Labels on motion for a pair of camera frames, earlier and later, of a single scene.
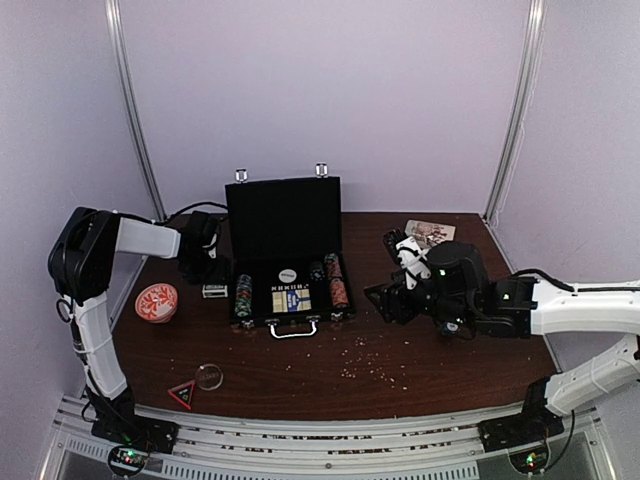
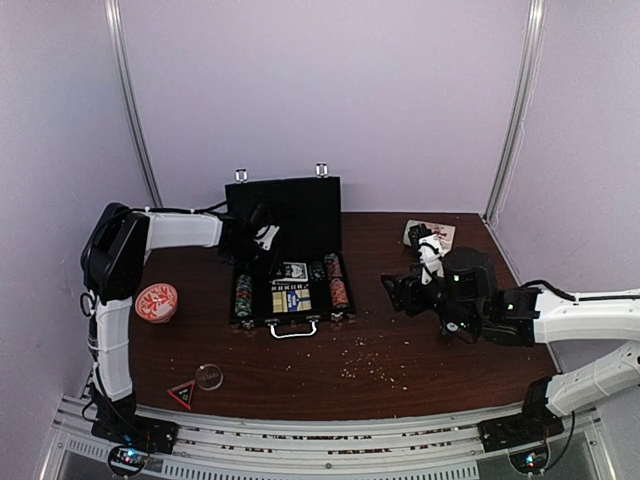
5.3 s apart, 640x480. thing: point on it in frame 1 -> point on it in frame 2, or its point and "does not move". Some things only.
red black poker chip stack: [339, 290] does not move
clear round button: [209, 376] does not move
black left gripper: [191, 276] -> [242, 266]
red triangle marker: [183, 393] does not move
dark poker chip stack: [317, 272] does not move
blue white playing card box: [212, 291] -> [293, 272]
